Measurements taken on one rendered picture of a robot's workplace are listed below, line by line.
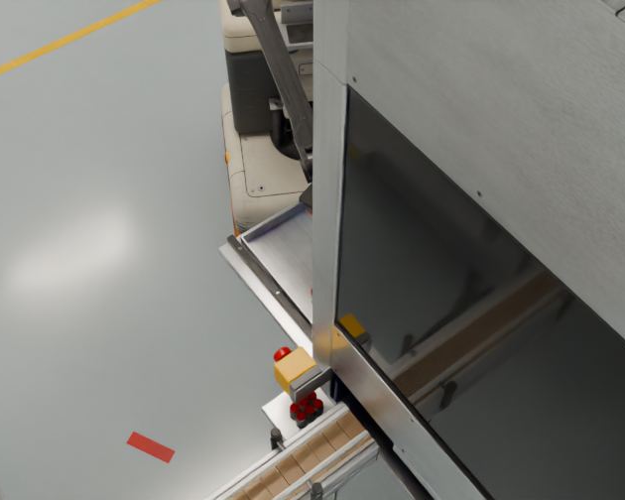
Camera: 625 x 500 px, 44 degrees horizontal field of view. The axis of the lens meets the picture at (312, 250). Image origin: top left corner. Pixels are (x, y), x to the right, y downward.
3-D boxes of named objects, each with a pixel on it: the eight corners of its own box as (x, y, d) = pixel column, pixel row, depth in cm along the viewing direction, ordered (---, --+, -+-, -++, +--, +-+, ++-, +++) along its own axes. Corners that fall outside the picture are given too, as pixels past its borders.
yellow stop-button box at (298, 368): (322, 384, 161) (322, 370, 155) (295, 404, 159) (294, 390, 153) (301, 358, 164) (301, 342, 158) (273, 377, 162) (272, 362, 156)
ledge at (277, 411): (347, 425, 166) (348, 422, 165) (299, 460, 162) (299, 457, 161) (309, 377, 172) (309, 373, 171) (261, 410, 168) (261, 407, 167)
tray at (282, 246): (413, 287, 183) (414, 279, 180) (324, 345, 175) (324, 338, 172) (326, 194, 198) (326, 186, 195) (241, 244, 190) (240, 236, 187)
